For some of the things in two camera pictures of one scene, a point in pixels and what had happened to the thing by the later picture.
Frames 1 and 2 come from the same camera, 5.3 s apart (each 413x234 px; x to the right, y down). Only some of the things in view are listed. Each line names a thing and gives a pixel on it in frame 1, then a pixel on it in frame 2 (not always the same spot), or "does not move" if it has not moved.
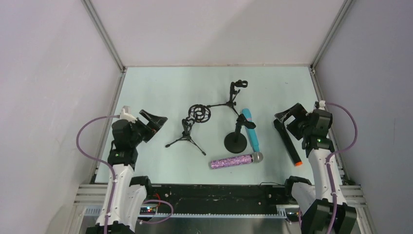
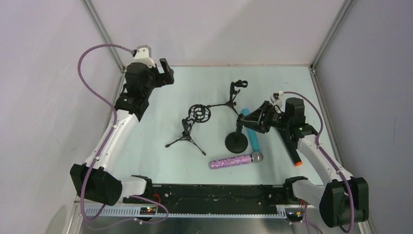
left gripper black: x=143 y=125 -> x=164 y=74
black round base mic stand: x=235 y=142 does not move
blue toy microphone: x=252 y=133 does not move
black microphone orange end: x=288 y=142 does not move
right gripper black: x=296 y=121 -> x=265 y=117
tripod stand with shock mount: x=198 y=113 does not move
